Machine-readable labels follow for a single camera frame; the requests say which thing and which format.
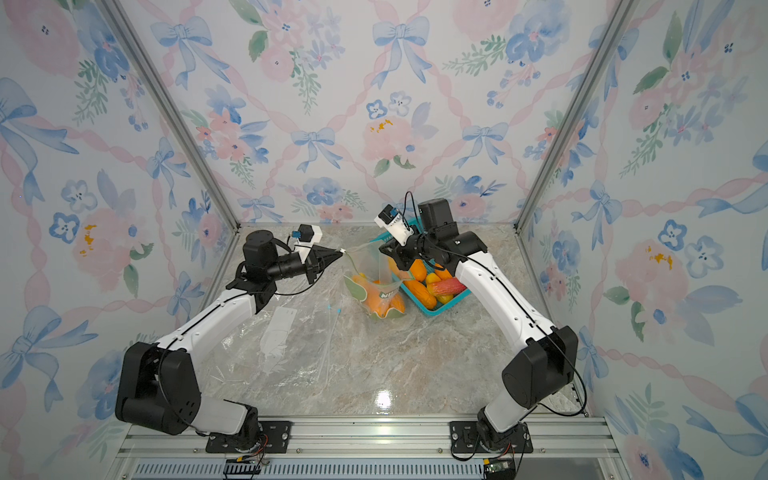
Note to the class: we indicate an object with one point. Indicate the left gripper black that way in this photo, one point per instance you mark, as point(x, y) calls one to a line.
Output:
point(323, 255)

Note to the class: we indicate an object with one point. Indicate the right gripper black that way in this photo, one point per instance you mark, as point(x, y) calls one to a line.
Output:
point(400, 252)

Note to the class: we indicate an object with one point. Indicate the clear zip-top bag green print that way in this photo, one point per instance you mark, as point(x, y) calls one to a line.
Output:
point(367, 259)

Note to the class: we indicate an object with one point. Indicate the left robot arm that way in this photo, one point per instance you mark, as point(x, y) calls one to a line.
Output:
point(159, 387)

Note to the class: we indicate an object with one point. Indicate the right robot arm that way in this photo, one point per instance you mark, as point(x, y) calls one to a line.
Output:
point(543, 355)

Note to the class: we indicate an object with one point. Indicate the orange mango in basket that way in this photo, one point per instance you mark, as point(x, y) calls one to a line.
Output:
point(418, 270)

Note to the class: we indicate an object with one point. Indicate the long orange mango front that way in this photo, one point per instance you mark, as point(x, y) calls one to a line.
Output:
point(421, 294)

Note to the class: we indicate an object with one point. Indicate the red green mango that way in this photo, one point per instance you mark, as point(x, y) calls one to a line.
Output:
point(450, 286)

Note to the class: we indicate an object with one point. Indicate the teal plastic basket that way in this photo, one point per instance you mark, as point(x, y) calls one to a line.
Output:
point(435, 273)

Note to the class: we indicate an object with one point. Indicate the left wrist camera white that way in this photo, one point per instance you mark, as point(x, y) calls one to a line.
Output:
point(303, 239)

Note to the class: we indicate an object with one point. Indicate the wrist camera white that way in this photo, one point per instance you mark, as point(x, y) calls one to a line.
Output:
point(395, 224)
point(303, 239)

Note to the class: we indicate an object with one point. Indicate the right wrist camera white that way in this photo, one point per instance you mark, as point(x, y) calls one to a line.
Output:
point(395, 224)

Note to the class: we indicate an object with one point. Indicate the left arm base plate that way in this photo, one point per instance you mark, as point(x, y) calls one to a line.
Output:
point(271, 437)

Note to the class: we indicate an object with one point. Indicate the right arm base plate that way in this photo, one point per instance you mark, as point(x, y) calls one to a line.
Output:
point(476, 437)

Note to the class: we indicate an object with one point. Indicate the aluminium frame rail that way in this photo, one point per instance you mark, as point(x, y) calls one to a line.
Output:
point(379, 447)

